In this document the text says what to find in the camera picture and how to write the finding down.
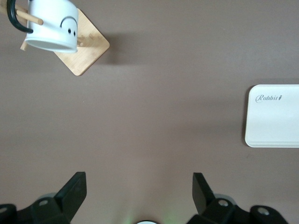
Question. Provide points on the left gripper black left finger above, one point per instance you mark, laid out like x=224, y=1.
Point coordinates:
x=70, y=196

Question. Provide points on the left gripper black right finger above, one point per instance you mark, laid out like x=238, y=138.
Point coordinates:
x=203, y=196

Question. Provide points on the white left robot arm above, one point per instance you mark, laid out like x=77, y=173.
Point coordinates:
x=147, y=222

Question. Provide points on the wooden cup rack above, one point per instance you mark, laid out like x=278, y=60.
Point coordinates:
x=91, y=51

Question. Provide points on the white rectangular plastic tray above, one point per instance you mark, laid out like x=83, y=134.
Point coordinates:
x=273, y=121

